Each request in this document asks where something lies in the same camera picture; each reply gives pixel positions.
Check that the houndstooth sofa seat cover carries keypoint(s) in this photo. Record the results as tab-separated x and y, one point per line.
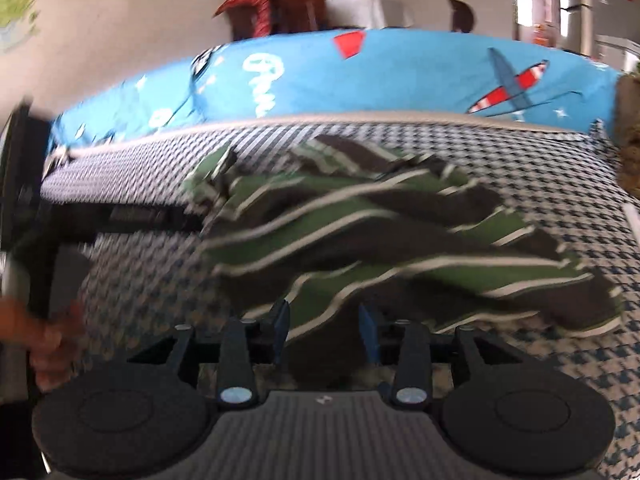
575	185

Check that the person's left hand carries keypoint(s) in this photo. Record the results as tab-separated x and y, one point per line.
45	350

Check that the blue cushion with airplane print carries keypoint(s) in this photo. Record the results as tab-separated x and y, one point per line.
400	75

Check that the red patterned cloth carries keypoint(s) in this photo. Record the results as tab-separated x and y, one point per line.
250	7

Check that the wooden door frame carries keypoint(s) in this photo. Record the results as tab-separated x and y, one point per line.
515	10

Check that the brown wooden chair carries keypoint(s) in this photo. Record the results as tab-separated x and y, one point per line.
297	7
242	22

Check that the table with white tablecloth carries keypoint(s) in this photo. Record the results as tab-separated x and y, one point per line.
360	12

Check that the blue cushion with star print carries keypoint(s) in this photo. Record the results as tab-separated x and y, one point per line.
125	110

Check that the green striped shirt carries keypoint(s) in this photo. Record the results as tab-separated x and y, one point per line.
375	240

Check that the silver refrigerator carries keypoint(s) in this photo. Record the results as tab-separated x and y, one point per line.
605	15

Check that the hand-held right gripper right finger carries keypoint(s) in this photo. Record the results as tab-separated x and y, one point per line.
370	335

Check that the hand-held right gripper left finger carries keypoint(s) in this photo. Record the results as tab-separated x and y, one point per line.
281	330

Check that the dark wooden chair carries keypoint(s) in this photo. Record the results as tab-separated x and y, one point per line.
462	17

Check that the green plant wall sticker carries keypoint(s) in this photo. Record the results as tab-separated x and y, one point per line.
15	10

